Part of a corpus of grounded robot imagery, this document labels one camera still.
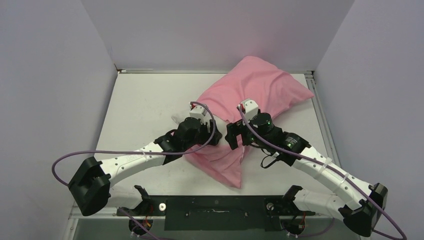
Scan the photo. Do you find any white pillow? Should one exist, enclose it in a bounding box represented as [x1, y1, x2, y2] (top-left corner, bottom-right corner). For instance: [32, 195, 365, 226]
[171, 110, 190, 125]

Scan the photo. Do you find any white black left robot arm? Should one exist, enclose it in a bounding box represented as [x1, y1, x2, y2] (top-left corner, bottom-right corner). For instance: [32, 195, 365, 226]
[68, 117, 223, 217]

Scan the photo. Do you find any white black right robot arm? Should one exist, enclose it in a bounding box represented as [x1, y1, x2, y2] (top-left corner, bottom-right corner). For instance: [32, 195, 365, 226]
[225, 112, 388, 237]

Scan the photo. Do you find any pink pillowcase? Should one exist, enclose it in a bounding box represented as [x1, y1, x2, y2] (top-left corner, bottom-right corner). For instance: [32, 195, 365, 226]
[185, 56, 314, 189]

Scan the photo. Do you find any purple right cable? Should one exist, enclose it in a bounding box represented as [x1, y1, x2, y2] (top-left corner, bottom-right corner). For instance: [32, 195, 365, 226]
[237, 105, 408, 240]

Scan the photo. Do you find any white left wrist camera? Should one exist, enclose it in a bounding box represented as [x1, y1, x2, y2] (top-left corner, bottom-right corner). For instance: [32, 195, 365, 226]
[189, 101, 211, 122]

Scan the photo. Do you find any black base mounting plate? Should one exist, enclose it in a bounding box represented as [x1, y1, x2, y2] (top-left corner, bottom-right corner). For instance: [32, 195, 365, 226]
[116, 195, 315, 232]

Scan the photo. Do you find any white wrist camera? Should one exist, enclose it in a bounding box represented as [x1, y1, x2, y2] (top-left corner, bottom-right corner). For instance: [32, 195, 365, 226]
[237, 98, 260, 123]
[189, 101, 211, 122]

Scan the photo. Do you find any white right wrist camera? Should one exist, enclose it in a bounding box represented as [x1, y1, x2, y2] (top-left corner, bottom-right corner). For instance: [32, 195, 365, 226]
[237, 98, 260, 123]

